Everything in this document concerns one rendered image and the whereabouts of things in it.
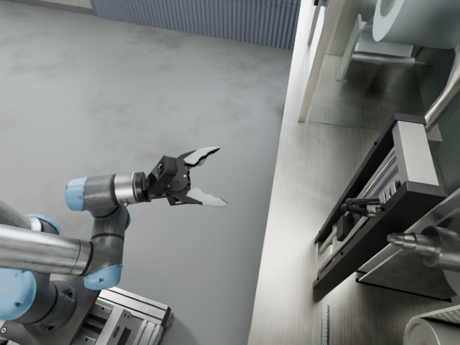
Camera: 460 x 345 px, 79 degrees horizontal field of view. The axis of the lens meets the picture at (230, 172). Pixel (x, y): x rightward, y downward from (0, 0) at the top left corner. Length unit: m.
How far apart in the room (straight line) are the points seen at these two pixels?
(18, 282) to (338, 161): 1.08
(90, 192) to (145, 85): 2.44
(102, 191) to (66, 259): 0.15
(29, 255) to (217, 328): 1.29
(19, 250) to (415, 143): 0.69
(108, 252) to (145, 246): 1.27
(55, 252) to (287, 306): 0.60
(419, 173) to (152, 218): 1.77
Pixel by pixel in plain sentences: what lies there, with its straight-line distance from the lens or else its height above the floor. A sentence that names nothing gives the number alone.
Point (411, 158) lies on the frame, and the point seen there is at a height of 1.44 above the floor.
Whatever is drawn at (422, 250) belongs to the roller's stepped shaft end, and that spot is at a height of 1.34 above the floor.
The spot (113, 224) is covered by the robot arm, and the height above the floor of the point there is 1.15.
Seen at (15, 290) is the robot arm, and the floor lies 1.04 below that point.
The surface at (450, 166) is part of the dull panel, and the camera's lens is 1.30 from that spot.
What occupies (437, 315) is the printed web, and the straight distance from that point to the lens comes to 0.64.
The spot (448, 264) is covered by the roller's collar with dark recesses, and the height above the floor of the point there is 1.35.
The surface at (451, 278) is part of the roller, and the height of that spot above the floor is 1.28.
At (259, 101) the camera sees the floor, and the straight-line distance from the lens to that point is 2.76.
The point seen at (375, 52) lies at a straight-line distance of 1.12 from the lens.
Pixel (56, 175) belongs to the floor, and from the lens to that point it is 2.54.
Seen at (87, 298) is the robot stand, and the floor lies 0.82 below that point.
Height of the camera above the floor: 1.76
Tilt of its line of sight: 54 degrees down
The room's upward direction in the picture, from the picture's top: straight up
